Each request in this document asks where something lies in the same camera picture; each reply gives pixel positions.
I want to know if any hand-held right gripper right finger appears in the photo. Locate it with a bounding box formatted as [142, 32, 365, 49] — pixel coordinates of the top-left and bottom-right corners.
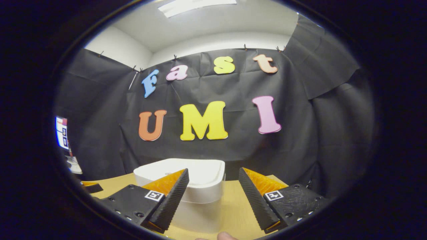
[238, 167, 331, 234]

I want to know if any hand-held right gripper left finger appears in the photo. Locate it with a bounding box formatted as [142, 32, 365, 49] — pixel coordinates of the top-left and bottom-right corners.
[98, 168, 190, 234]

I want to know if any white desktop garbage bin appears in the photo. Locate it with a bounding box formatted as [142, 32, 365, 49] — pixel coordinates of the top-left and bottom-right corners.
[133, 158, 226, 234]

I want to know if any wooden desktop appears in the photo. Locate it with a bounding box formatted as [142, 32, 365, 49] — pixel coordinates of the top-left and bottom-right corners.
[82, 174, 331, 240]

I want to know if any white side desk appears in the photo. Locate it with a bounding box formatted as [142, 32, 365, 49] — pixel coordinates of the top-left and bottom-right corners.
[65, 155, 83, 174]

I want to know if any black backdrop cloth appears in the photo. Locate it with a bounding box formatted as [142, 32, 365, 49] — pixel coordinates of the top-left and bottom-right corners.
[53, 14, 376, 199]

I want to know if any computer monitor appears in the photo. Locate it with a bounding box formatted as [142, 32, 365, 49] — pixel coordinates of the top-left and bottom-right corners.
[55, 116, 69, 150]

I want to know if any row of small cloth clips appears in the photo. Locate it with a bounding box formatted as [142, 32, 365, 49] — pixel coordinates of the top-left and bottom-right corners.
[98, 21, 300, 73]

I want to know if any long ceiling light panel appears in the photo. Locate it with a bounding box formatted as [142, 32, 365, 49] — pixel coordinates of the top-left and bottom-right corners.
[158, 0, 238, 18]

